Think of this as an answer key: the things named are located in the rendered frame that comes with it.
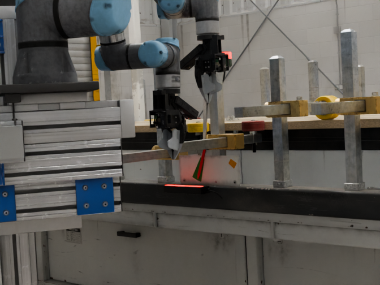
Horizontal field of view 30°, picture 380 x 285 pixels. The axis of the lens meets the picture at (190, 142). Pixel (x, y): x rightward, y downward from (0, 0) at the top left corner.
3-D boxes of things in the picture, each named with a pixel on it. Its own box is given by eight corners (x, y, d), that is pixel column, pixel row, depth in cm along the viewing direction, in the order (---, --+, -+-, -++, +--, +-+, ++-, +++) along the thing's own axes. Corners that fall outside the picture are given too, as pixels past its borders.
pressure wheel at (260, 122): (257, 153, 242) (255, 119, 242) (238, 153, 248) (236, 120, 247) (270, 151, 249) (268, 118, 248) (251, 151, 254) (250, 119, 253)
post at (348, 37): (357, 195, 205) (350, 28, 202) (346, 194, 207) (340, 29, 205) (363, 193, 208) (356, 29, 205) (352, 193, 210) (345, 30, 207)
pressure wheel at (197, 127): (211, 152, 261) (210, 120, 260) (190, 153, 260) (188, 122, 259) (208, 150, 269) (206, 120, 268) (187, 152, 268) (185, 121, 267)
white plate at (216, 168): (239, 186, 231) (237, 155, 231) (180, 183, 248) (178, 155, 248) (240, 186, 232) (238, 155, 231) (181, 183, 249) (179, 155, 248)
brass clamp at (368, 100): (375, 114, 198) (375, 96, 198) (332, 115, 207) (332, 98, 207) (385, 113, 203) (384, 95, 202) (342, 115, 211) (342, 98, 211)
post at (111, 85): (116, 180, 270) (109, 62, 268) (107, 180, 273) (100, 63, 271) (124, 179, 274) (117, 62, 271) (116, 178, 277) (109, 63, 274)
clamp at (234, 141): (235, 149, 232) (234, 134, 231) (203, 149, 240) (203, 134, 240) (245, 148, 236) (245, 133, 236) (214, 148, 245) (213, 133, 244)
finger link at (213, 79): (219, 102, 224) (217, 73, 224) (204, 103, 228) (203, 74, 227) (225, 102, 226) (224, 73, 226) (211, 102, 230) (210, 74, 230)
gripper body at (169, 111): (149, 130, 214) (147, 90, 213) (168, 129, 220) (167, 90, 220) (167, 129, 209) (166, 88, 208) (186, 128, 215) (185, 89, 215)
